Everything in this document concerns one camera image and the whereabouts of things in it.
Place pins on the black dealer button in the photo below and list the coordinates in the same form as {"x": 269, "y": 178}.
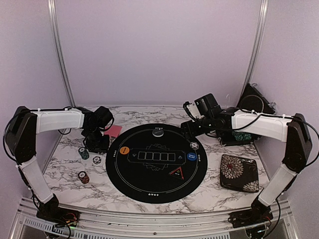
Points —
{"x": 158, "y": 132}

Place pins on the red playing card deck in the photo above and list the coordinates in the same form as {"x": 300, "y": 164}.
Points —
{"x": 114, "y": 131}

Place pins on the blue small blind button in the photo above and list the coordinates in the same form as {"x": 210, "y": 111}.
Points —
{"x": 192, "y": 156}

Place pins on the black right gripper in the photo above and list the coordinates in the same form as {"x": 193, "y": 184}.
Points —
{"x": 188, "y": 128}

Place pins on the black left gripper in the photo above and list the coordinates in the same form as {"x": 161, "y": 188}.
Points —
{"x": 104, "y": 147}

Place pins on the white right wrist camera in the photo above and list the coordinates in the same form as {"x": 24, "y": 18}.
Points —
{"x": 186, "y": 109}

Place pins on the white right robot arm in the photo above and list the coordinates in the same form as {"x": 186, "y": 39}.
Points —
{"x": 291, "y": 132}

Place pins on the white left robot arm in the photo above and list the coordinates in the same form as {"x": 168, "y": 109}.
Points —
{"x": 21, "y": 135}

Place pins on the grey poker chip stack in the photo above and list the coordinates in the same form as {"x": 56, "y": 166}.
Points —
{"x": 97, "y": 160}

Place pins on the floral patterned pouch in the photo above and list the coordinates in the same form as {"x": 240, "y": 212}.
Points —
{"x": 239, "y": 174}

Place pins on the orange big blind button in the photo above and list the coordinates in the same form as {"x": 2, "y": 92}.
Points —
{"x": 124, "y": 150}

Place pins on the green poker chip stack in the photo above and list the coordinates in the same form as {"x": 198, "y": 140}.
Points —
{"x": 83, "y": 153}

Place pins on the red triangle all-in marker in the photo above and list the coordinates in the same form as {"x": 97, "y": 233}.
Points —
{"x": 177, "y": 173}

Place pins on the red poker chip stack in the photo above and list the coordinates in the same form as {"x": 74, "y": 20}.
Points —
{"x": 83, "y": 177}

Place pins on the round black poker mat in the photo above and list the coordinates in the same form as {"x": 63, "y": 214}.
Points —
{"x": 143, "y": 174}

